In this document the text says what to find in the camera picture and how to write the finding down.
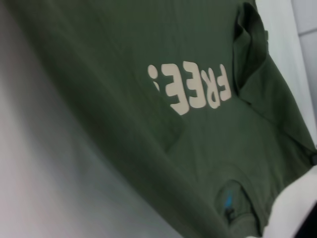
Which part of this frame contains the dark green FREE t-shirt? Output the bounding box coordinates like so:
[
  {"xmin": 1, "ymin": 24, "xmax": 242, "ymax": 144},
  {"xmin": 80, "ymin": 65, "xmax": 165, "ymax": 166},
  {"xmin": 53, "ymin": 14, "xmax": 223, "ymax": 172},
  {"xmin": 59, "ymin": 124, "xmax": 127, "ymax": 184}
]
[{"xmin": 7, "ymin": 0, "xmax": 317, "ymax": 238}]

